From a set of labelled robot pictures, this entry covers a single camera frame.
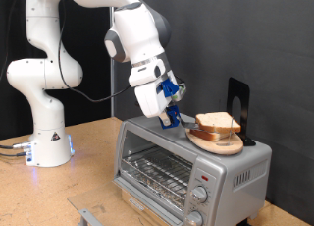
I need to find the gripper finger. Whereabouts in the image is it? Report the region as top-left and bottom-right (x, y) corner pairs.
(158, 111), (172, 128)

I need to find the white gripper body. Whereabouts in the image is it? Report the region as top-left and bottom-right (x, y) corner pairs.
(128, 57), (187, 119)

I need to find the white bread slice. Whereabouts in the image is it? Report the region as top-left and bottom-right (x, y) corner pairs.
(189, 128), (236, 141)
(189, 130), (219, 142)
(194, 111), (242, 135)

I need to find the silver oven knob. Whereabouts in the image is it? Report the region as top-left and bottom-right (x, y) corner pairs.
(185, 209), (204, 226)
(190, 185), (209, 204)

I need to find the silver toaster oven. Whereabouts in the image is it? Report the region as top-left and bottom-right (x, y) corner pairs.
(112, 109), (273, 226)

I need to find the vertical metal pole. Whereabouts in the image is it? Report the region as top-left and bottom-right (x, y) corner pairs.
(109, 6), (116, 118)

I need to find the round wooden plate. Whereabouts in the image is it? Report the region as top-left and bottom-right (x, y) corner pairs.
(184, 127), (244, 156)

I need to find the black metal bookend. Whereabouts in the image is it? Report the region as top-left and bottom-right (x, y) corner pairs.
(225, 77), (257, 147)

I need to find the slotted wooden box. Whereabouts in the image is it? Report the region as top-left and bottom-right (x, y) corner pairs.
(121, 188), (165, 226)

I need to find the metal wire oven rack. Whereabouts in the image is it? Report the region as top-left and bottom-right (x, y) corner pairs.
(121, 146), (194, 204)

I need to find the thin metal wire stand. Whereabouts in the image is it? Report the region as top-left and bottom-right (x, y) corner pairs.
(225, 116), (236, 146)

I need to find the long black arm cable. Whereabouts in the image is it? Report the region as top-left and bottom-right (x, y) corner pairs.
(57, 0), (131, 103)

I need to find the base cable with silver connector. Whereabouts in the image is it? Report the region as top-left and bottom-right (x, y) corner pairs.
(0, 141), (32, 150)

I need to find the black base cable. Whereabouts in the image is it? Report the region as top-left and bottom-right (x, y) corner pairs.
(0, 150), (28, 158)

